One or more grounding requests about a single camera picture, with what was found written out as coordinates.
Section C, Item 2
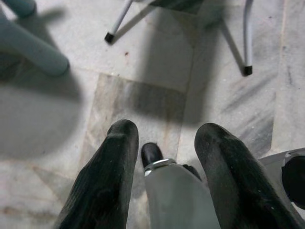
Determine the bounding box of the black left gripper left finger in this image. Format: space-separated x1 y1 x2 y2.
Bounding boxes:
55 119 140 229

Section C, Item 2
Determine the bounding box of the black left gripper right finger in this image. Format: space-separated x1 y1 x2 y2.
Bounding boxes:
194 122 304 229

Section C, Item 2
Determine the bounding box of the white chair with black feet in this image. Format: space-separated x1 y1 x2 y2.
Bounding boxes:
104 0 254 77

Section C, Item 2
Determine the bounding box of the grey furniture leg black foot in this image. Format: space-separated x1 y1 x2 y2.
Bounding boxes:
140 142 220 229

